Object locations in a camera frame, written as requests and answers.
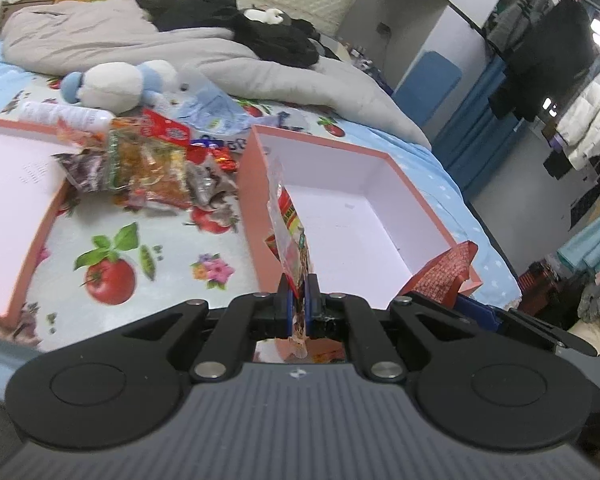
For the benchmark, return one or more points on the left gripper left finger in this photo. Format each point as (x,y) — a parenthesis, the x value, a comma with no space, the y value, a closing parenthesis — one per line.
(231,334)

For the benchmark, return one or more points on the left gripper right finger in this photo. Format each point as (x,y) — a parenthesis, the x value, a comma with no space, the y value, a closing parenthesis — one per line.
(350,320)

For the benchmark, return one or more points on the red foil snack packet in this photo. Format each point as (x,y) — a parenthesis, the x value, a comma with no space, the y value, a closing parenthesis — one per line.
(440,278)

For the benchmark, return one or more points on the clear red spicy snack bag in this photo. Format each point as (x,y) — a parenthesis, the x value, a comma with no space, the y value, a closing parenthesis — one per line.
(288,243)

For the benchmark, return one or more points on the grey clear snack bag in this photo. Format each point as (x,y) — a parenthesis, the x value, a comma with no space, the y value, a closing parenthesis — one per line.
(208,184)

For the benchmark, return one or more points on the small red foil candy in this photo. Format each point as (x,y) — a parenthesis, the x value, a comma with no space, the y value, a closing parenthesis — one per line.
(223,158)

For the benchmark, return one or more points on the orange dried snack bag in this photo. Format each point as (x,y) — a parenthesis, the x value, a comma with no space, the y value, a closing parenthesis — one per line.
(146,161)

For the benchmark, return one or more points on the pink gift box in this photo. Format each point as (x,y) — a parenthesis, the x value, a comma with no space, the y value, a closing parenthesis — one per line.
(369,229)

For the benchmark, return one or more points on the fruit print mat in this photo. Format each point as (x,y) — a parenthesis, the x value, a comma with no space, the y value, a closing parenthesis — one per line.
(105,264)

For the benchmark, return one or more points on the blue curtain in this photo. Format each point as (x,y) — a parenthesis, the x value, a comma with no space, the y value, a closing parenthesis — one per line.
(474,142)

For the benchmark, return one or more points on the white puffer jacket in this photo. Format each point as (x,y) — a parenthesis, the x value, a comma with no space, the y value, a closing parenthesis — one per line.
(579,126)

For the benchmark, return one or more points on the pale blue plastic bag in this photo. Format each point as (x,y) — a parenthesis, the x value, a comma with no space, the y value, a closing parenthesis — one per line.
(204,107)

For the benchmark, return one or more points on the blue folding chair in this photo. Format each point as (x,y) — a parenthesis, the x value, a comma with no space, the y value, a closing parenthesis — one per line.
(426,86)

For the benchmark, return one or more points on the white spray bottle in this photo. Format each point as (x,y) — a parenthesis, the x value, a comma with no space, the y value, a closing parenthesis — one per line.
(80,118)

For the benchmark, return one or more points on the white blue plush toy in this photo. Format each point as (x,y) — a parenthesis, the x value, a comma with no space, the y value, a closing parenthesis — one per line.
(119,87)

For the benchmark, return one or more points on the pink box lid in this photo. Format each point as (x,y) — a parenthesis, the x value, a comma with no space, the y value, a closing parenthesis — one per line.
(32,187)

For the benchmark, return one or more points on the hanging black jacket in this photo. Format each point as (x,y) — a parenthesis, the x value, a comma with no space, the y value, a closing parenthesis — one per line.
(554,55)

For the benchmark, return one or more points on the black clothes pile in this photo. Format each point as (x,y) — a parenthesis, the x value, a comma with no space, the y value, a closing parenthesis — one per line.
(290,45)

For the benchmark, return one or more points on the grey duvet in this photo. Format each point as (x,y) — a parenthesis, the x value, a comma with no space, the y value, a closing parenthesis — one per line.
(73,36)

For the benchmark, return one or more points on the wooden nightstand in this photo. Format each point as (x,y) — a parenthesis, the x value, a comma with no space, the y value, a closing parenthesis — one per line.
(7,9)

